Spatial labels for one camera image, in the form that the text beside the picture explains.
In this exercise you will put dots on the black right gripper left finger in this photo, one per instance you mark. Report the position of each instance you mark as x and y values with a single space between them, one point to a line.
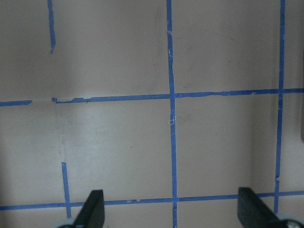
92 214

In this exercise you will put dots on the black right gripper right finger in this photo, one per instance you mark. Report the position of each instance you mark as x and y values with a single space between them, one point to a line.
253 212

